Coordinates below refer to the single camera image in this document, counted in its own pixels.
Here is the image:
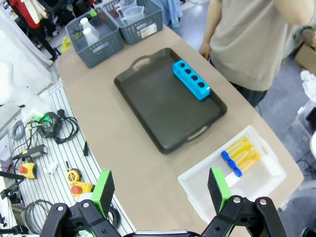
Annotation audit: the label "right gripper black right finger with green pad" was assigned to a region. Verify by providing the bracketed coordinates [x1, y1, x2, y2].
[199, 167, 288, 237]

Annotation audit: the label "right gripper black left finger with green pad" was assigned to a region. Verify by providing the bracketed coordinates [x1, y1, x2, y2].
[39, 169, 135, 237]

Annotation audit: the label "yellow tube with blue cap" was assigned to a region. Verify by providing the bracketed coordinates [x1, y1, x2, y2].
[221, 137, 250, 161]
[227, 144, 255, 169]
[233, 152, 261, 178]

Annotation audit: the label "translucent conical flask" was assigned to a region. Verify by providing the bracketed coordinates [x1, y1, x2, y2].
[82, 27, 101, 47]
[79, 17, 101, 38]

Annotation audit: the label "person's left forearm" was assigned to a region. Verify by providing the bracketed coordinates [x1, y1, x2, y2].
[276, 0, 316, 26]

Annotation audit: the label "person's right forearm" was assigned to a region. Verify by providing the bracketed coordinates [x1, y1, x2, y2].
[202, 0, 219, 47]

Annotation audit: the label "person's right hand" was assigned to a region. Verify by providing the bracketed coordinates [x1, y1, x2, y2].
[198, 41, 212, 60]

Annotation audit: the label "white paper label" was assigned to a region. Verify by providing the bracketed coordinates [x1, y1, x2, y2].
[224, 172, 241, 188]

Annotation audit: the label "yellow emergency stop button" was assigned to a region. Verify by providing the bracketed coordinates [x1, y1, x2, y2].
[71, 181, 96, 198]
[18, 162, 38, 179]

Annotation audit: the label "yellow tape measure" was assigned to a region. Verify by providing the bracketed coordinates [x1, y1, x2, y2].
[66, 168, 82, 186]

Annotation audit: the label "white translucent plastic bin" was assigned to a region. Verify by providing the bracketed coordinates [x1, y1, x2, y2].
[177, 124, 287, 224]

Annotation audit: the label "slotted aluminium platform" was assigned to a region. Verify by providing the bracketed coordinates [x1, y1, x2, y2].
[6, 81, 136, 237]

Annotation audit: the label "small white plastic part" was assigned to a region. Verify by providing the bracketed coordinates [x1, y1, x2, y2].
[43, 162, 59, 175]

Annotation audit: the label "black clamp stand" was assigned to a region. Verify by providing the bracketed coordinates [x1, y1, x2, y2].
[0, 170, 27, 201]

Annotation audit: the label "black plastic serving tray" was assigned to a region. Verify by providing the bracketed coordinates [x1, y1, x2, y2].
[113, 47, 228, 155]

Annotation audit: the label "clear plastic storage box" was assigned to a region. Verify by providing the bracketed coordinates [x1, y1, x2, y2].
[290, 100, 316, 139]

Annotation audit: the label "blue test tube rack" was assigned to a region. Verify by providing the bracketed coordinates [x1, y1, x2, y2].
[172, 59, 211, 101]

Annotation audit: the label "white crumpled material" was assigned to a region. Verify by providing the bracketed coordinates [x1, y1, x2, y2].
[299, 70, 316, 99]

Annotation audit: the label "grey basket with flasks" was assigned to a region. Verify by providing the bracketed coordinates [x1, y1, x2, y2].
[65, 7, 125, 69]

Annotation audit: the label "person in beige shirt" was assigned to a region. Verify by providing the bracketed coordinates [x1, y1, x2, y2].
[207, 0, 316, 108]

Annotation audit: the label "yellow plastic bag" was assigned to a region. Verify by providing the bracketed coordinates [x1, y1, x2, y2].
[60, 36, 73, 54]

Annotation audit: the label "cardboard box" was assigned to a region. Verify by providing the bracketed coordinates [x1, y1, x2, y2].
[294, 41, 316, 75]

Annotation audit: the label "black coat stand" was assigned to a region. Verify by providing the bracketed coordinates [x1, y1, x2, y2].
[23, 23, 62, 63]

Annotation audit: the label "grey basket with white label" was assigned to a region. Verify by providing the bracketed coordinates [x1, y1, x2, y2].
[102, 0, 164, 46]

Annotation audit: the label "blue garment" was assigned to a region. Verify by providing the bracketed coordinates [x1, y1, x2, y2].
[159, 0, 183, 28]

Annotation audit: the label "red garment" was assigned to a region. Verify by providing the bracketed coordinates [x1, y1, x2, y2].
[9, 0, 41, 29]

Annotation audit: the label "black cable loop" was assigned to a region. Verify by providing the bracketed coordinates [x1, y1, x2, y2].
[108, 204, 122, 230]

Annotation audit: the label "large grey cable coil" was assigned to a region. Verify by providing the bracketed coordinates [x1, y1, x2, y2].
[24, 199, 54, 235]

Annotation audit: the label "black cable bundle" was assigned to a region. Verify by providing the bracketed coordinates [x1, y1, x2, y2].
[38, 109, 79, 145]

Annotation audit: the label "grey handheld enabling switch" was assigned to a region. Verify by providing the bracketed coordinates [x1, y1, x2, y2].
[11, 144, 48, 161]

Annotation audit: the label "black floor cables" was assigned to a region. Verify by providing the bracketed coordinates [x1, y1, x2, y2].
[295, 150, 316, 181]

